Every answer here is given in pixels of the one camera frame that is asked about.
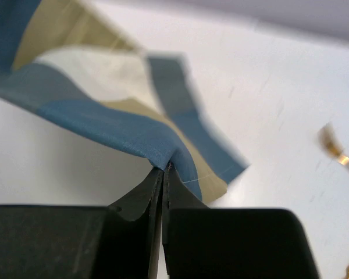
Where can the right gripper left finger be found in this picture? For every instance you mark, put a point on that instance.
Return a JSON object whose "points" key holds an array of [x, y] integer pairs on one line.
{"points": [[115, 241]]}

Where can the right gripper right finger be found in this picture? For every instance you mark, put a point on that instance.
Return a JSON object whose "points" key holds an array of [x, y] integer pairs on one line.
{"points": [[200, 242]]}

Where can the blue beige checked placemat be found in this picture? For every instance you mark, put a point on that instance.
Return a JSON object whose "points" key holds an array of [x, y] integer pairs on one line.
{"points": [[64, 62]]}

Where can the gold fork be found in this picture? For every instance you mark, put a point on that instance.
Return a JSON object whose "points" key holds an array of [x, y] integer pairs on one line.
{"points": [[331, 146]]}

